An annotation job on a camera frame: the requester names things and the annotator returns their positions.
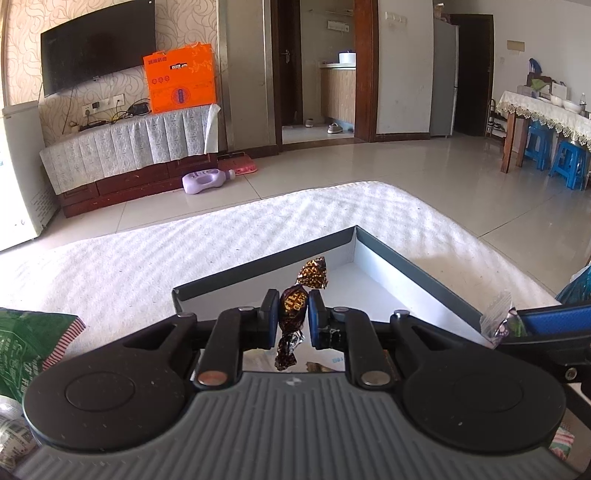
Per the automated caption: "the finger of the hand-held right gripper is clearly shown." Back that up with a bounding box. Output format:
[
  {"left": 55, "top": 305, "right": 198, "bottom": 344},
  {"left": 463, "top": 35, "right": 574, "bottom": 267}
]
[
  {"left": 517, "top": 302, "right": 591, "bottom": 339},
  {"left": 499, "top": 336, "right": 591, "bottom": 385}
]

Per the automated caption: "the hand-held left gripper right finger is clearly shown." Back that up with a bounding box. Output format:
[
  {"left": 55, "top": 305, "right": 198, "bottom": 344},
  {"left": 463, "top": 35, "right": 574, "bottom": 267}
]
[{"left": 307, "top": 290, "right": 491, "bottom": 391}]

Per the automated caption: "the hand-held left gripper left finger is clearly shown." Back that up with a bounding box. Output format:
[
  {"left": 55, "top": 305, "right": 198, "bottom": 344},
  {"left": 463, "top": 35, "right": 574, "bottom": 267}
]
[{"left": 122, "top": 290, "right": 282, "bottom": 389}]

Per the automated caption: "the brown candy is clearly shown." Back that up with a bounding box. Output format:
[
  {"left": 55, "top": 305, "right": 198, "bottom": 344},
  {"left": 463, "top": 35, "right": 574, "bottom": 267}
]
[
  {"left": 297, "top": 256, "right": 329, "bottom": 289},
  {"left": 276, "top": 285, "right": 308, "bottom": 371}
]

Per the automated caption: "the small clear candy packet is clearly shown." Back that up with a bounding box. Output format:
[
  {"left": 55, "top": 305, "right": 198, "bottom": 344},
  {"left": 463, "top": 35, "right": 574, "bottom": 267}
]
[{"left": 479, "top": 290, "right": 527, "bottom": 348}]

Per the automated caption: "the pink patterned snack packet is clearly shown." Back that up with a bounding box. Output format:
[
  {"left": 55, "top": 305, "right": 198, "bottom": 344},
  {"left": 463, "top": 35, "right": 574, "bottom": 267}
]
[{"left": 549, "top": 425, "right": 575, "bottom": 460}]

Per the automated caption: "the grey tray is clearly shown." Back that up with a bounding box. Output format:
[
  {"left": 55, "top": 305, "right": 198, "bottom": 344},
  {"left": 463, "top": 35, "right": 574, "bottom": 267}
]
[{"left": 172, "top": 224, "right": 561, "bottom": 374}]

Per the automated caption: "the red striped green snack bag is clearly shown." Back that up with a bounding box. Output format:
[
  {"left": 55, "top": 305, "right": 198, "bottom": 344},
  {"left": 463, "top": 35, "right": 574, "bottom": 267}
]
[{"left": 0, "top": 308, "right": 86, "bottom": 403}]

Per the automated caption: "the clear plastic snack bag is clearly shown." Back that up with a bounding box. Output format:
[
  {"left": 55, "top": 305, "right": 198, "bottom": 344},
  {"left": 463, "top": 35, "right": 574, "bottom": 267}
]
[{"left": 0, "top": 397, "right": 38, "bottom": 462}]

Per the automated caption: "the blue plastic bag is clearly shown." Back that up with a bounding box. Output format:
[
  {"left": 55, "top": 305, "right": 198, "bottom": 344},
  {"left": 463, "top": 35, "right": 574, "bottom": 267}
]
[{"left": 554, "top": 265, "right": 591, "bottom": 305}]

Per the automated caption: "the purple detergent bottle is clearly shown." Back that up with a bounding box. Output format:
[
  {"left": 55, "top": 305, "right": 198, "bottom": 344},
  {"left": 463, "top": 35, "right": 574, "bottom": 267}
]
[{"left": 181, "top": 169, "right": 237, "bottom": 195}]

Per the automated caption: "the pink floor mat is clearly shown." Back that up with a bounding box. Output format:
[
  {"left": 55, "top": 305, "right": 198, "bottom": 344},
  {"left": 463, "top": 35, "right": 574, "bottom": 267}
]
[{"left": 217, "top": 154, "right": 259, "bottom": 176}]

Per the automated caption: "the wooden dining table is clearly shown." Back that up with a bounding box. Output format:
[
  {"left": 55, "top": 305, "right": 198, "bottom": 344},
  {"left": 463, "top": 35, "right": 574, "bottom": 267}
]
[{"left": 501, "top": 115, "right": 527, "bottom": 174}]

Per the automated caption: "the wooden TV cabinet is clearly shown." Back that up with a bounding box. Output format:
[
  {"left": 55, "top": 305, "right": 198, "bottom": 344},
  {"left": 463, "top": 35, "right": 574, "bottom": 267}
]
[{"left": 58, "top": 152, "right": 220, "bottom": 219}]

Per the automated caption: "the lace tablecloth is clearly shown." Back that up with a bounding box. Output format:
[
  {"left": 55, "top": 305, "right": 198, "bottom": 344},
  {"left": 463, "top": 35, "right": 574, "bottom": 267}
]
[{"left": 496, "top": 90, "right": 591, "bottom": 151}]

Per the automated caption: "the shoe rack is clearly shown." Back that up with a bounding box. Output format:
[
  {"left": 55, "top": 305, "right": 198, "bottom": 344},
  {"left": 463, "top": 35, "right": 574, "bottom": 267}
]
[{"left": 485, "top": 99, "right": 509, "bottom": 139}]

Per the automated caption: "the wooden kitchen counter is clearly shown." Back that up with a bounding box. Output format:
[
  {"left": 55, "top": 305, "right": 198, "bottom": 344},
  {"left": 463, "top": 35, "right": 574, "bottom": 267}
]
[{"left": 320, "top": 65, "right": 356, "bottom": 125}]

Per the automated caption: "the white lace cabinet cloth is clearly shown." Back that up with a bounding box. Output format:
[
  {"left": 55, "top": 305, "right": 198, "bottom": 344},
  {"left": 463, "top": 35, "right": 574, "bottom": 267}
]
[{"left": 39, "top": 104, "right": 221, "bottom": 195}]

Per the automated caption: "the white cardboard box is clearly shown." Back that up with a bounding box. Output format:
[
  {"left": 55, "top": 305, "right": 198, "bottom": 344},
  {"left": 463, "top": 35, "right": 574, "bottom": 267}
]
[{"left": 517, "top": 74, "right": 571, "bottom": 100}]

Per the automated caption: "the dark wooden door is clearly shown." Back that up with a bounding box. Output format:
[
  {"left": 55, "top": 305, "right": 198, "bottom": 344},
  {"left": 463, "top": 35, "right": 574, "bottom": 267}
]
[{"left": 277, "top": 0, "right": 303, "bottom": 127}]

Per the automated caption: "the dark brown door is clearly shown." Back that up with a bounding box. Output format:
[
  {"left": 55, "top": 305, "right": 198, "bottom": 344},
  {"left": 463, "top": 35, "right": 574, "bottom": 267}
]
[{"left": 450, "top": 14, "right": 495, "bottom": 137}]

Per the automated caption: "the orange gift box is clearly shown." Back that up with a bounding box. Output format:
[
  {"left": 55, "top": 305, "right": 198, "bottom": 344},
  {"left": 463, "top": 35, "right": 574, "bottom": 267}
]
[{"left": 143, "top": 44, "right": 219, "bottom": 114}]

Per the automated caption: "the grey refrigerator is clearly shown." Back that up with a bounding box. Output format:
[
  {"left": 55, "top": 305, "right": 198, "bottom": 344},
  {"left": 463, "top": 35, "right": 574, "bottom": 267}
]
[{"left": 431, "top": 14, "right": 460, "bottom": 138}]

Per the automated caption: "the white chest freezer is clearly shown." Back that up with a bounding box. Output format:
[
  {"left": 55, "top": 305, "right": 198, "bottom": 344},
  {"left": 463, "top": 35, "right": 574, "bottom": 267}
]
[{"left": 0, "top": 102, "right": 58, "bottom": 252}]

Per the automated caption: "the black television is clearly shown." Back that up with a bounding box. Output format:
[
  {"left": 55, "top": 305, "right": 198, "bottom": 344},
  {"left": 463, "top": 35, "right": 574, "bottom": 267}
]
[{"left": 41, "top": 0, "right": 157, "bottom": 97}]

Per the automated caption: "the wooden door frame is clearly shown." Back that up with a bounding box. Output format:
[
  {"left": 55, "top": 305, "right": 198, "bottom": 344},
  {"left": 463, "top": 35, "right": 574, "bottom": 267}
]
[{"left": 270, "top": 0, "right": 379, "bottom": 144}]

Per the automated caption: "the white wall socket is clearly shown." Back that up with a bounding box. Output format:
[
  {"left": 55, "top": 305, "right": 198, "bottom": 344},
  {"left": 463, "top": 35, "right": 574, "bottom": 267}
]
[{"left": 82, "top": 93, "right": 125, "bottom": 115}]

